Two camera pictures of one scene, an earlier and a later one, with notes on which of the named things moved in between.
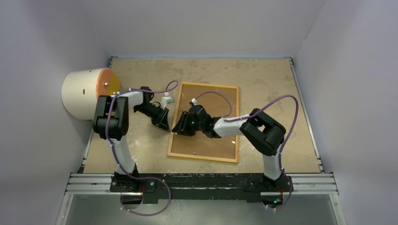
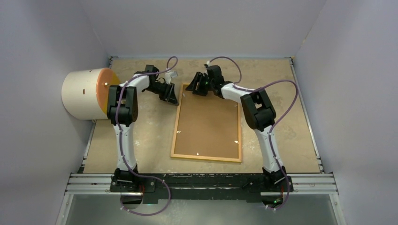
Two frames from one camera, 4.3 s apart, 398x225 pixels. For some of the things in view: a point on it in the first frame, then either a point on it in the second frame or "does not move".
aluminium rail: (102, 184) does not move
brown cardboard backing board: (216, 105) does not move
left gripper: (161, 121) -> (169, 95)
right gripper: (182, 127) -> (199, 78)
